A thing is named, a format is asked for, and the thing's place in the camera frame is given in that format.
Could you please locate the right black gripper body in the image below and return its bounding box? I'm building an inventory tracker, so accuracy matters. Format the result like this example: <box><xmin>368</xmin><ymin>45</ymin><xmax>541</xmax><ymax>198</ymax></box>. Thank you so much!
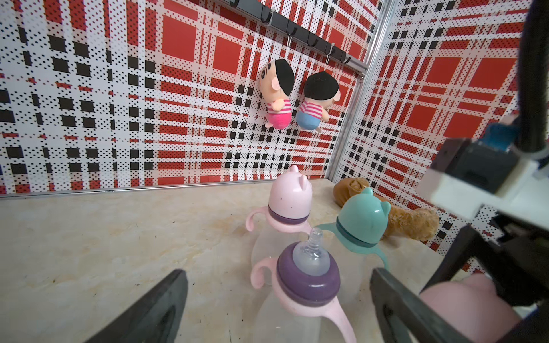
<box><xmin>490</xmin><ymin>214</ymin><xmax>548</xmax><ymax>306</ymax></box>

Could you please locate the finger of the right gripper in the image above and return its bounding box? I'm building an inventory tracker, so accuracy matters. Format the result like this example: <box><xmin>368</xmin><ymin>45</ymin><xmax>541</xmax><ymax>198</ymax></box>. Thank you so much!
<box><xmin>423</xmin><ymin>225</ymin><xmax>515</xmax><ymax>292</ymax></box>

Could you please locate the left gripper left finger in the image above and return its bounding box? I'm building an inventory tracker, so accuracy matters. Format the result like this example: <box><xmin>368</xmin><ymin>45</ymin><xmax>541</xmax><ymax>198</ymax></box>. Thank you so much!
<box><xmin>87</xmin><ymin>269</ymin><xmax>188</xmax><ymax>342</ymax></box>

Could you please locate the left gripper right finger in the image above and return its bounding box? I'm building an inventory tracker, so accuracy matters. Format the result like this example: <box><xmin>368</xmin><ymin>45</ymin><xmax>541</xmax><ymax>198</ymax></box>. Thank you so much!
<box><xmin>370</xmin><ymin>268</ymin><xmax>469</xmax><ymax>342</ymax></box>

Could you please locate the pink pig cap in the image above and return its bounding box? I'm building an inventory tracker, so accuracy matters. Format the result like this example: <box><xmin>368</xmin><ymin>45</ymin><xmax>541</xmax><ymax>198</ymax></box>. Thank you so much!
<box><xmin>268</xmin><ymin>165</ymin><xmax>313</xmax><ymax>225</ymax></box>
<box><xmin>420</xmin><ymin>273</ymin><xmax>521</xmax><ymax>342</ymax></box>

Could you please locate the clear baby bottle bottom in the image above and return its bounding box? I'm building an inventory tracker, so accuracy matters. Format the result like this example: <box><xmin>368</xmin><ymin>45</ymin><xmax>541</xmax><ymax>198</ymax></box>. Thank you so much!
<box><xmin>323</xmin><ymin>237</ymin><xmax>368</xmax><ymax>304</ymax></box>

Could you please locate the clear baby bottle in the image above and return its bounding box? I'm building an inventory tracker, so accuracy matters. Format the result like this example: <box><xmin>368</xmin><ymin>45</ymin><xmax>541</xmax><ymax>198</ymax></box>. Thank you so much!
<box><xmin>251</xmin><ymin>226</ymin><xmax>300</xmax><ymax>267</ymax></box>
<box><xmin>252</xmin><ymin>291</ymin><xmax>321</xmax><ymax>343</ymax></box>
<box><xmin>323</xmin><ymin>237</ymin><xmax>368</xmax><ymax>304</ymax></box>

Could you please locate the mint green bottle cap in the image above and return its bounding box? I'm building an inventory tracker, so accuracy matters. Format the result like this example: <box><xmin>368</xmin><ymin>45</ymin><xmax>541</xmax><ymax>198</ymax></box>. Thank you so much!
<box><xmin>336</xmin><ymin>187</ymin><xmax>391</xmax><ymax>247</ymax></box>

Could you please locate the clear baby bottle top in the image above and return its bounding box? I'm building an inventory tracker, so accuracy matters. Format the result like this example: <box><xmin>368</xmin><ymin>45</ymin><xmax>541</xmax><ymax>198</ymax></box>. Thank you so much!
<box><xmin>251</xmin><ymin>226</ymin><xmax>300</xmax><ymax>267</ymax></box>

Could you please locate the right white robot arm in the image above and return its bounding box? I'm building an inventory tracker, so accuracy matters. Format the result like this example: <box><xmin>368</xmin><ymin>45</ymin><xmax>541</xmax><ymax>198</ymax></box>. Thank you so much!
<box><xmin>417</xmin><ymin>1</ymin><xmax>548</xmax><ymax>306</ymax></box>

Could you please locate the brown teddy bear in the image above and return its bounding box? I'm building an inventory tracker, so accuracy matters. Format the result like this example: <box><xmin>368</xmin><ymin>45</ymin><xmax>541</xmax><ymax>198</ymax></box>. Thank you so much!
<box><xmin>333</xmin><ymin>177</ymin><xmax>440</xmax><ymax>242</ymax></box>

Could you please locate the doll with blue pants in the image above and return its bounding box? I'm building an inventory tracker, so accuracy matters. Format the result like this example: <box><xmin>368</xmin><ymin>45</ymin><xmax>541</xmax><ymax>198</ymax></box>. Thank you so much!
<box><xmin>295</xmin><ymin>71</ymin><xmax>341</xmax><ymax>133</ymax></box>

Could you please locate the doll with pink pants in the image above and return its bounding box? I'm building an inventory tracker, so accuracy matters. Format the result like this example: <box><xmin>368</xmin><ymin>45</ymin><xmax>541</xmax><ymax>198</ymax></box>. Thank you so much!
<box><xmin>258</xmin><ymin>59</ymin><xmax>295</xmax><ymax>130</ymax></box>

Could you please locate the black hook rail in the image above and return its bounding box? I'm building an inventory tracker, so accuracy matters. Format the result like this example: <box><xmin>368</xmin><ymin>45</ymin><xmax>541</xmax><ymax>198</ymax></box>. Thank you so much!
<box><xmin>219</xmin><ymin>0</ymin><xmax>368</xmax><ymax>76</ymax></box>

